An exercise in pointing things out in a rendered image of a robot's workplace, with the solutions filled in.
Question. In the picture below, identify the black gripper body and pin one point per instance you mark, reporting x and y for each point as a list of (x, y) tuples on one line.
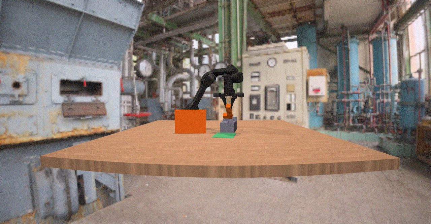
[(228, 89)]

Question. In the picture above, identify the orange l-shaped part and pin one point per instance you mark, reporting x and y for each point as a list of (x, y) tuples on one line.
[(229, 114)]

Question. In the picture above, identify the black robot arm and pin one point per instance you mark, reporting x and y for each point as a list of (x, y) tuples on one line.
[(230, 74)]

